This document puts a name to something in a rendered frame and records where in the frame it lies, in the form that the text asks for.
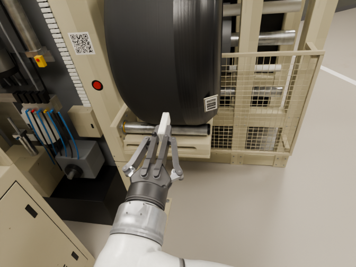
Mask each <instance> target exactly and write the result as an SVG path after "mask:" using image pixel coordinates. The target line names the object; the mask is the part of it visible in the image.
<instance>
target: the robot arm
mask: <svg viewBox="0 0 356 267"><path fill-rule="evenodd" d="M170 122H171V120H170V114H169V113H168V112H163V115H162V118H161V122H160V125H157V126H156V127H155V131H154V132H152V136H150V137H148V136H145V137H144V138H143V140H142V141H141V143H140V145H139V146H138V148H137V150H136V151H135V153H134V154H133V156H132V158H131V159H130V161H129V162H128V163H127V164H126V165H125V166H124V167H123V168H122V171H123V172H124V174H125V176H126V177H129V178H130V186H129V189H128V192H127V195H126V199H125V201H124V203H122V204H121V205H119V207H118V211H117V214H116V216H115V219H114V222H113V226H112V228H111V230H110V235H109V238H108V240H107V243H106V244H105V246H104V248H103V250H102V251H101V252H100V254H99V256H98V258H97V260H96V262H95V265H94V267H234V266H230V265H226V264H221V263H217V262H211V261H204V260H188V259H182V258H179V257H175V256H172V255H170V254H167V253H165V252H162V245H163V241H164V240H163V238H164V232H165V226H166V220H167V215H166V213H165V212H164V210H165V205H166V199H167V194H168V190H169V188H170V187H171V186H172V182H174V181H176V180H180V181H182V180H183V179H184V176H183V171H182V169H181V167H180V163H179V154H178V148H177V142H176V138H175V137H171V134H172V127H171V125H170ZM159 141H160V142H162V144H161V148H160V151H159V155H158V159H157V160H156V164H154V161H155V157H156V153H157V149H158V145H159ZM170 145H171V149H172V161H173V167H174V168H173V169H172V171H171V172H172V174H171V176H169V174H168V172H167V170H166V169H165V164H166V159H167V154H168V150H169V146H170ZM147 151H148V152H147ZM146 153H147V156H146V158H145V160H144V163H143V166H142V167H140V168H139V169H138V170H137V171H136V169H137V168H138V166H139V165H140V163H141V161H142V160H143V158H144V156H145V155H146Z"/></svg>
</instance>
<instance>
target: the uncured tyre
mask: <svg viewBox="0 0 356 267"><path fill-rule="evenodd" d="M104 32H105V42H106V49H107V53H108V59H109V63H110V67H111V71H112V75H113V78H114V81H115V84H116V87H117V89H118V91H119V94H120V96H121V97H122V99H123V101H124V103H125V104H126V105H127V107H128V108H129V109H130V110H131V111H132V112H133V113H134V114H135V115H136V116H137V117H138V118H139V119H140V120H142V121H144V122H148V123H151V124H160V122H161V118H162V115H163V112H168V113H169V114H170V120H171V122H170V124H177V125H200V124H204V123H207V122H208V121H209V120H211V119H212V118H213V117H214V116H215V115H216V114H217V111H218V108H217V109H215V110H211V111H208V112H205V111H204V99H205V98H207V97H211V96H214V95H218V107H219V102H220V88H221V58H222V39H223V0H104Z"/></svg>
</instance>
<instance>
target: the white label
mask: <svg viewBox="0 0 356 267"><path fill-rule="evenodd" d="M217 108H218V95H214V96H211V97H207V98H205V99H204V111H205V112H208V111H211V110H215V109H217Z"/></svg>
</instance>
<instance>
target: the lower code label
mask: <svg viewBox="0 0 356 267"><path fill-rule="evenodd" d="M68 36H69V38H70V41H71V43H72V45H73V48H74V50H75V53H76V55H93V54H95V51H94V48H93V45H92V42H91V39H90V36H89V34H88V32H74V33H68Z"/></svg>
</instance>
